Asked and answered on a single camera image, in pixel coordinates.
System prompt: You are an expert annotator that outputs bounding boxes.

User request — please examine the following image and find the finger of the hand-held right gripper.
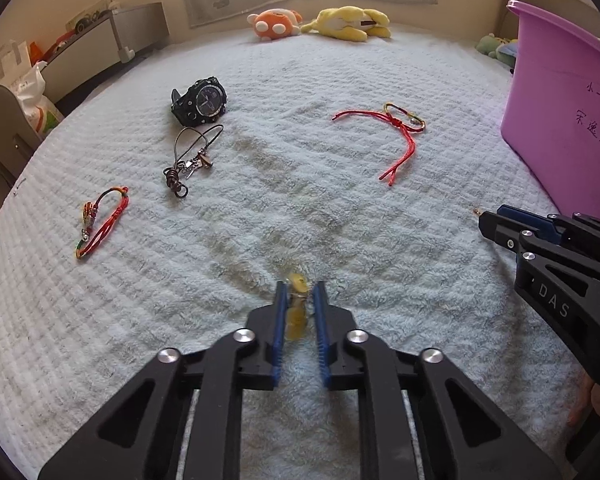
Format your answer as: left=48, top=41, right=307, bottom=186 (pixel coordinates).
left=479, top=210, right=600, bottom=282
left=497, top=204, right=600, bottom=257

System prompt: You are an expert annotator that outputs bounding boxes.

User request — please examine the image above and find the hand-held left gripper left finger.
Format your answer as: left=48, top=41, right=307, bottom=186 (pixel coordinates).
left=37, top=280, right=288, bottom=480

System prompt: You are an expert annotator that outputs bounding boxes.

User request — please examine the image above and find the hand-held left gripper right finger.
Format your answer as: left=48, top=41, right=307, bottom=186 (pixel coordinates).
left=311, top=280, right=566, bottom=480

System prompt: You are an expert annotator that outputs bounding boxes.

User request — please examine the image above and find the pink plastic basin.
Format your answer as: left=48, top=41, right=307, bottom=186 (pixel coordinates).
left=500, top=0, right=600, bottom=233

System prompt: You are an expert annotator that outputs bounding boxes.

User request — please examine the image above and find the red string bracelet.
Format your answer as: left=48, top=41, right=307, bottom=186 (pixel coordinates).
left=331, top=102, right=426, bottom=188

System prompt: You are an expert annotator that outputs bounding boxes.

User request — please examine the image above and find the black sport wristwatch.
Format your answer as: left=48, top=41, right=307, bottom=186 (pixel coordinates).
left=170, top=76, right=228, bottom=128

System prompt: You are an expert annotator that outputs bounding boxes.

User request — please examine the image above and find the person's right hand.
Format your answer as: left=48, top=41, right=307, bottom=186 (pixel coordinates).
left=566, top=372, right=600, bottom=428

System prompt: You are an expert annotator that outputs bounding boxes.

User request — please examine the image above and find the light blue quilted blanket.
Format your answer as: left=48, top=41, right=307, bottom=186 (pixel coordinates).
left=0, top=25, right=596, bottom=480

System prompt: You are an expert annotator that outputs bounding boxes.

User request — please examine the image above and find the blue printed pillow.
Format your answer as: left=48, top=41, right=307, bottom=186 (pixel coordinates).
left=497, top=40, right=520, bottom=66

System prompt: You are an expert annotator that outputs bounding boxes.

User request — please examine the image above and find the green plush toy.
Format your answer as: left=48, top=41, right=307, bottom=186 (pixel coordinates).
left=475, top=32, right=511, bottom=58

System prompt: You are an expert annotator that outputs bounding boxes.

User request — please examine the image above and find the yellow plush toy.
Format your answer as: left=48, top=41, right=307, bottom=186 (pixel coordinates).
left=300, top=6, right=392, bottom=42

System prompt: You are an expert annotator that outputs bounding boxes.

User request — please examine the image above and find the orange plush toy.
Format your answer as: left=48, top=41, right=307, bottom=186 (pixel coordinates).
left=246, top=7, right=303, bottom=42

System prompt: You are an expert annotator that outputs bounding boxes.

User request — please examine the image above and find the white plastic bag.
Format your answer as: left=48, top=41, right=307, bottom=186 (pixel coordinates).
left=15, top=60, right=66, bottom=136

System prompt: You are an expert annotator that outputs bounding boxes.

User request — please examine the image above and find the grey nightstand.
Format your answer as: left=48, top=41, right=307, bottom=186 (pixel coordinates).
left=40, top=2, right=166, bottom=81

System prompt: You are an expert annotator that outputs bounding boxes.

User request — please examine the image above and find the grey chair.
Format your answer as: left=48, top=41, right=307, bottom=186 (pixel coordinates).
left=0, top=80, right=43, bottom=181

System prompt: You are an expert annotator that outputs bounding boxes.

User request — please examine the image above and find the picture card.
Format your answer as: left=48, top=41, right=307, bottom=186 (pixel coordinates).
left=65, top=2, right=112, bottom=33

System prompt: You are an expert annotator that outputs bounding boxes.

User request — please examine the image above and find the white paper bag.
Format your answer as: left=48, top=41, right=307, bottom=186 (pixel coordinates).
left=0, top=40, right=33, bottom=91

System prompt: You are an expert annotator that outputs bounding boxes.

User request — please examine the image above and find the brown cord charm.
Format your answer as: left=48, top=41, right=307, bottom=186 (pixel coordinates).
left=162, top=125, right=226, bottom=200

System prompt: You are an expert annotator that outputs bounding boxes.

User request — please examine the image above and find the rainbow braided bracelet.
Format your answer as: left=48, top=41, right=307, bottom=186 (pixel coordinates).
left=74, top=186, right=130, bottom=261

